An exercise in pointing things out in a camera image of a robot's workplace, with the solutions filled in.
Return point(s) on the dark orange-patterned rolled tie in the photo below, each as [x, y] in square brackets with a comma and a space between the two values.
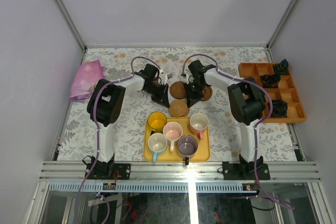
[270, 80]

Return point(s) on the purple black-handled mug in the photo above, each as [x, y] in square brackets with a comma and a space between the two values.
[187, 147]

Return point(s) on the orange wooden divided tray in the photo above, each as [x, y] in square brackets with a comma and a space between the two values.
[286, 91]

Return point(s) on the light pink mug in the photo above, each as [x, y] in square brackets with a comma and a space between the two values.
[173, 131]

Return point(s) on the aluminium frame rail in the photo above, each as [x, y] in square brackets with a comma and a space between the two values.
[279, 172]

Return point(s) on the salmon pink mug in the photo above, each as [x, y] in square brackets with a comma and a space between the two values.
[198, 125]

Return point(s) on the white blue-handled mug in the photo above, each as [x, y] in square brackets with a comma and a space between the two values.
[157, 143]

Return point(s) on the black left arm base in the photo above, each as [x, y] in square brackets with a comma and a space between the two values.
[110, 170]

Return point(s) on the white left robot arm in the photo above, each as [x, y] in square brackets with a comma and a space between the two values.
[105, 104]

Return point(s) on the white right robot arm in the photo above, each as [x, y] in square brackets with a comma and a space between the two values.
[245, 99]

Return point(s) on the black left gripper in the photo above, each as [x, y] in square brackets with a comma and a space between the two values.
[159, 93]

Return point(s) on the yellow glass mug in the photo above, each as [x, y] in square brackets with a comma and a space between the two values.
[156, 121]

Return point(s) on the dark blue rolled tie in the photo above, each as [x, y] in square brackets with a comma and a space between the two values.
[279, 109]

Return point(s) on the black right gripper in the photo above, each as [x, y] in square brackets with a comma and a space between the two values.
[191, 98]

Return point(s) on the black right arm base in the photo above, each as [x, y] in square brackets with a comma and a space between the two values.
[245, 170]

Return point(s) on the woven rattan coaster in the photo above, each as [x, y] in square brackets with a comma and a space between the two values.
[178, 108]

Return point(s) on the pink star-patterned cloth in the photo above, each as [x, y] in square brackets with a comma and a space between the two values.
[85, 81]

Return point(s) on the yellow plastic tray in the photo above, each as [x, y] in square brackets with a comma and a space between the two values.
[202, 154]

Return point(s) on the dark green rolled tie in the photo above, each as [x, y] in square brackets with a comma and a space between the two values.
[281, 68]

